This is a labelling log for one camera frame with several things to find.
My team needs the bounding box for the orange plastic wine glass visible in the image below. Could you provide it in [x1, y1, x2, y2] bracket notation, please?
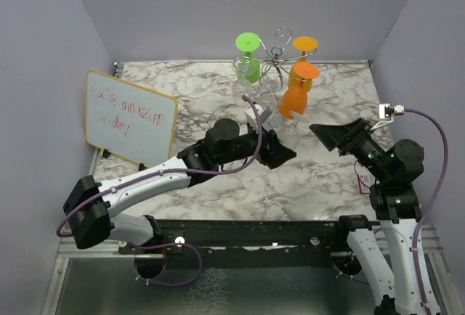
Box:
[278, 62, 320, 119]

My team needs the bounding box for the chrome wine glass rack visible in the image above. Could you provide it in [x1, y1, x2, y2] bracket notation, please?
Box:
[249, 27, 318, 112]

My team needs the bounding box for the green plastic wine glass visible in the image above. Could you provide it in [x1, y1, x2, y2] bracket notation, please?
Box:
[235, 32, 261, 84]

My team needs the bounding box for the clear glass hanging on rack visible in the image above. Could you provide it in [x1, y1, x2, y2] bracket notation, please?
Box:
[231, 56, 256, 99]

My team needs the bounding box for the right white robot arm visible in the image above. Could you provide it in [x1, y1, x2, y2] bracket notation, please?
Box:
[310, 118, 441, 314]

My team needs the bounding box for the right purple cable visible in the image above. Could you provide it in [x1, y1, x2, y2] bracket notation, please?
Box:
[401, 107, 450, 315]

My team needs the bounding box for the yellow plastic wine glass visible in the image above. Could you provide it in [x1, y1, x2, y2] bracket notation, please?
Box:
[288, 36, 318, 87]

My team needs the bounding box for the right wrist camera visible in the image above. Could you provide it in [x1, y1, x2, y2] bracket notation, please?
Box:
[371, 103, 405, 131]

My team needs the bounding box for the small red white box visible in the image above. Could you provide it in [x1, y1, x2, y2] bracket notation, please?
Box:
[357, 174, 373, 195]

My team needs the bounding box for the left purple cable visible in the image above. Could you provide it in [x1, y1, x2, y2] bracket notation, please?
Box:
[56, 94, 263, 238]

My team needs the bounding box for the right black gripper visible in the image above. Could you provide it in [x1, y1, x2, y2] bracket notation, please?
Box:
[311, 115, 391, 181]

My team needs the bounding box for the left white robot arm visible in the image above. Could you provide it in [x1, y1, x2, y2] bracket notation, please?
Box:
[63, 118, 300, 253]

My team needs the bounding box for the purple cable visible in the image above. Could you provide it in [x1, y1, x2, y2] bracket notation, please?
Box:
[401, 107, 450, 315]
[56, 94, 263, 238]

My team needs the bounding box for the clear wine glass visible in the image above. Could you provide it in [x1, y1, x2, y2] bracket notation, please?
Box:
[276, 111, 302, 151]
[259, 73, 283, 93]

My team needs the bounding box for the small whiteboard yellow frame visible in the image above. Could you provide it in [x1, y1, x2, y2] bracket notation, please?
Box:
[84, 70, 178, 167]

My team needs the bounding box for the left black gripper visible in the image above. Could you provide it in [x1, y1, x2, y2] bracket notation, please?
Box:
[217, 120, 296, 169]

